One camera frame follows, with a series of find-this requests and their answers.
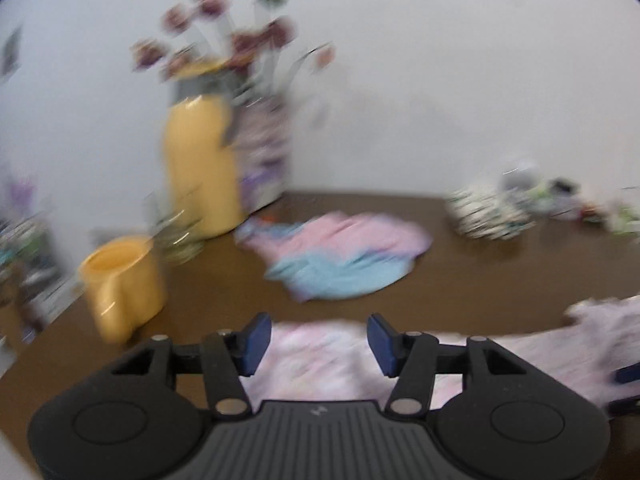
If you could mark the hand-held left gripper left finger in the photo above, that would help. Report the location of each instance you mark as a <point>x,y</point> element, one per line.
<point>256,345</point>

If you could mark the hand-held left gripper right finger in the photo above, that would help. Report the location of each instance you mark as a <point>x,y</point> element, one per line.
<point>382,345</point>

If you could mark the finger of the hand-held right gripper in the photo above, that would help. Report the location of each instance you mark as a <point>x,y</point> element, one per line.
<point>625,408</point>
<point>629,375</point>

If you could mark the pink floral garment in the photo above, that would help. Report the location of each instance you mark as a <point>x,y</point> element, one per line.
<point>325,360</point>

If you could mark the pink and blue garment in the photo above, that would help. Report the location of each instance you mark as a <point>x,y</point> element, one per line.
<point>340,255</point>

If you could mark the clear glass cup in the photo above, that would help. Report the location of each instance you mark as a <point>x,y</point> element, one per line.
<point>177,240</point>

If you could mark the yellow mug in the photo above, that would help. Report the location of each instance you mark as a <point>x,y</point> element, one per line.
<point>125,280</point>

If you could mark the purple tissue box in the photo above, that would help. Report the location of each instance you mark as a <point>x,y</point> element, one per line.
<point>260,192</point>

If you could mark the green spray bottle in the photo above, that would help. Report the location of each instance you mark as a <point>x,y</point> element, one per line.
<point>625,217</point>

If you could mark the folded green floral cloth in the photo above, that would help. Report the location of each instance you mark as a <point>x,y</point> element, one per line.
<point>485,212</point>

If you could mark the printed tin box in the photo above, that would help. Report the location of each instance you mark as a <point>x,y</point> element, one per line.
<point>566,208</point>

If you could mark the yellow thermos jug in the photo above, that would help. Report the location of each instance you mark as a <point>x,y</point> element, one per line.
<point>200,170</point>

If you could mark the stacked green boxes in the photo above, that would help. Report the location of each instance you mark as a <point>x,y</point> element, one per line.
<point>542,199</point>

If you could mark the black charger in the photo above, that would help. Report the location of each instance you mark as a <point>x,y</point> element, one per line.
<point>564,186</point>

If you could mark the white robot speaker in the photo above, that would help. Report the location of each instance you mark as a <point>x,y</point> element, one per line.
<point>520,177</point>

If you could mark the purple feather decoration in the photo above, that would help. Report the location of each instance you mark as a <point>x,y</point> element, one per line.
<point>20,192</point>

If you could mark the dried rose bouquet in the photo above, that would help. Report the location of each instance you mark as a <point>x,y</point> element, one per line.
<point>250,45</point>

